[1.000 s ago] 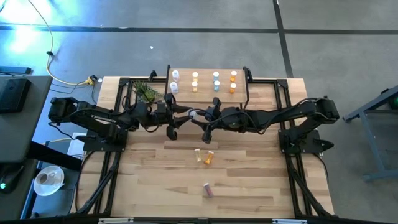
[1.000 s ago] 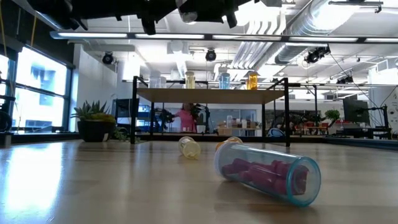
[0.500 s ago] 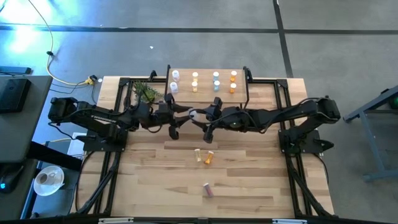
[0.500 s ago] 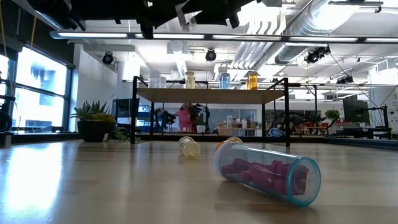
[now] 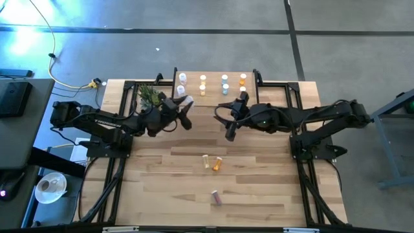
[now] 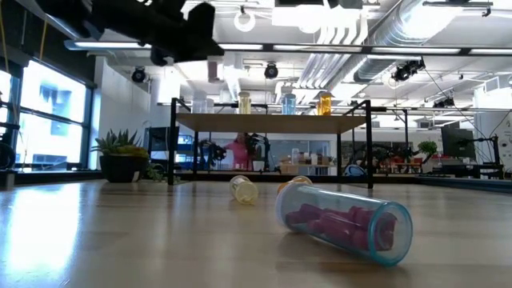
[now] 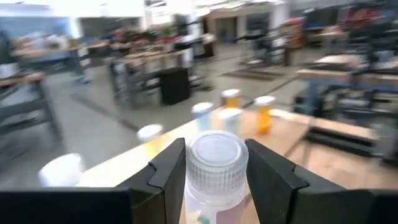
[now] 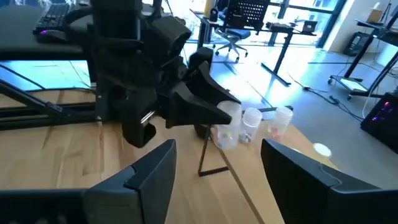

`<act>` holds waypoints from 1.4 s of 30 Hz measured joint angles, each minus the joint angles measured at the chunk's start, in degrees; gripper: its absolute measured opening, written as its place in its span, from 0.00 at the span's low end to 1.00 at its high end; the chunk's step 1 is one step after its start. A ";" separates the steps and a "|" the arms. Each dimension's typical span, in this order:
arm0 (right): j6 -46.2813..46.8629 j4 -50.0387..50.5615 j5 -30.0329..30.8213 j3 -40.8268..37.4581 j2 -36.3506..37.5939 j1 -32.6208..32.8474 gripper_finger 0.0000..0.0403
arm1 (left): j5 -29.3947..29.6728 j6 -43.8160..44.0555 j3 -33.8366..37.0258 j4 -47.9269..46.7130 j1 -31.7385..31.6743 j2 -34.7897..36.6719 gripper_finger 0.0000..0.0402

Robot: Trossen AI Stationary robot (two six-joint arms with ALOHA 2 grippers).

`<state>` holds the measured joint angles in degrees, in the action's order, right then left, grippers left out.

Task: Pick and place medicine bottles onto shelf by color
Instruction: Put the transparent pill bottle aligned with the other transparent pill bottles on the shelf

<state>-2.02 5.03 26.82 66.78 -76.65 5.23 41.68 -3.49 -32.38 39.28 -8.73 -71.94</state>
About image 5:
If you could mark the yellow medicine bottle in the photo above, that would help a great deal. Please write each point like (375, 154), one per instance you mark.
(205, 161)
(202, 90)
(202, 78)

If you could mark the grey metal table stand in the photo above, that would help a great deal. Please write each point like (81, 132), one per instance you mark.
(388, 108)

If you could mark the black box device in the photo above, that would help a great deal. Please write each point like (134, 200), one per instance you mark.
(14, 98)

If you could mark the clear tube with pink pieces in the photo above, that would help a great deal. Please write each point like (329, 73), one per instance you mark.
(216, 197)

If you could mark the small cup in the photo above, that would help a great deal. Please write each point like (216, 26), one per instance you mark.
(43, 185)

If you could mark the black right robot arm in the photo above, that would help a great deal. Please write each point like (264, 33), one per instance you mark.
(323, 115)

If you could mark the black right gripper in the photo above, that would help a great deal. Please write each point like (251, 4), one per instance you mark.
(246, 115)

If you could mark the white bowl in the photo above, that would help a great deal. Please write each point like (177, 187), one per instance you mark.
(56, 194)

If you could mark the grey side desk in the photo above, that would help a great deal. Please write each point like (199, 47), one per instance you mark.
(19, 139)

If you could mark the flat black bar device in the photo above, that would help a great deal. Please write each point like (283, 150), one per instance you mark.
(16, 73)

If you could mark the succulent plant in black pot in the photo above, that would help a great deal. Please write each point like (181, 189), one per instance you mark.
(148, 94)

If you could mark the white paper sheet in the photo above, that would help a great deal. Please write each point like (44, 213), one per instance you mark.
(77, 155)

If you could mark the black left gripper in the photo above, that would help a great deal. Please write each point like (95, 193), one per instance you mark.
(158, 124)

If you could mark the black aluminium rig frame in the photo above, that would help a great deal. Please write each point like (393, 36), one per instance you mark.
(129, 84)

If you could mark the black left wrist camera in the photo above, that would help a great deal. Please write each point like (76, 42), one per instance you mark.
(169, 104)

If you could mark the clear medicine bottle red pills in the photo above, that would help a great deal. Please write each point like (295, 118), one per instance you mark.
(182, 77)

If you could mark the wooden shelf black metal legs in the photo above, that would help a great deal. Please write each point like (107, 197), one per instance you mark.
(213, 97)

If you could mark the white label strip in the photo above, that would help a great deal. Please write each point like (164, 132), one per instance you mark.
(300, 230)
(120, 230)

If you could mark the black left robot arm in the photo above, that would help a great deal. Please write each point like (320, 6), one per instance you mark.
(84, 118)

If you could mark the black desk beam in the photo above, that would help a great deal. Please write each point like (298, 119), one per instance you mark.
(55, 161)

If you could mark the black computer mouse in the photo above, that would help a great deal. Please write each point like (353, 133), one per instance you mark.
(11, 186)

